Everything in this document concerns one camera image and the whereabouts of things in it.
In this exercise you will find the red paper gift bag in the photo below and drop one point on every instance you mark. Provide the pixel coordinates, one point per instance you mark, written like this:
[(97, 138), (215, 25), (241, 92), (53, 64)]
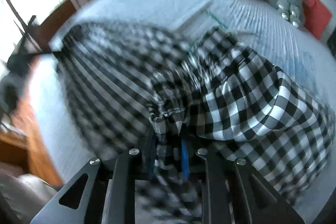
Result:
[(310, 14)]

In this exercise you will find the black white checkered garment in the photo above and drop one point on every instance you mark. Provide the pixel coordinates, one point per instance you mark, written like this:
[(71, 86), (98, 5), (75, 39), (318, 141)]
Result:
[(123, 79)]

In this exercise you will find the light blue bed sheet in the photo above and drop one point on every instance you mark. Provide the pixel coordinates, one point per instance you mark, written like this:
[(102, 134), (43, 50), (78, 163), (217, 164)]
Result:
[(256, 24)]

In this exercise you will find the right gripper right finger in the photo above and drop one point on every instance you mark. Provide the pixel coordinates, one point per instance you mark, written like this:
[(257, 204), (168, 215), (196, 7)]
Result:
[(233, 191)]

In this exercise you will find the grey plush bunny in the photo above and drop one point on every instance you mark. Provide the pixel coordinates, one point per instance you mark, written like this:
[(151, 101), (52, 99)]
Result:
[(290, 10)]

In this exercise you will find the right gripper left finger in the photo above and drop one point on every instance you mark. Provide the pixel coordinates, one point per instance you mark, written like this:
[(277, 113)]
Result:
[(103, 191)]

